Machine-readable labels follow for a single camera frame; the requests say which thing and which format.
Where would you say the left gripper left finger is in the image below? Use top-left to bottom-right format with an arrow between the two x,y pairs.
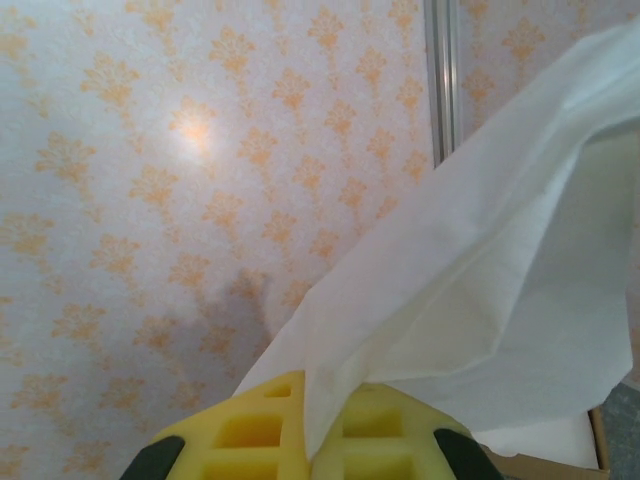
119,368 -> 314,480

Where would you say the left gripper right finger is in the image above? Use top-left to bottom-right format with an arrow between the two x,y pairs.
312,380 -> 502,480

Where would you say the white paper napkin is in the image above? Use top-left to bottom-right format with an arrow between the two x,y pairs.
232,19 -> 640,459

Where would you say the white napkin stack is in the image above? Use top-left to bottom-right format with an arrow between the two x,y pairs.
472,407 -> 601,469

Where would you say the brown cardboard tray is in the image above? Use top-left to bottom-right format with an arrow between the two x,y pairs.
492,404 -> 612,480

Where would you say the aluminium frame post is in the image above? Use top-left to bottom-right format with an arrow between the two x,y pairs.
423,0 -> 462,167

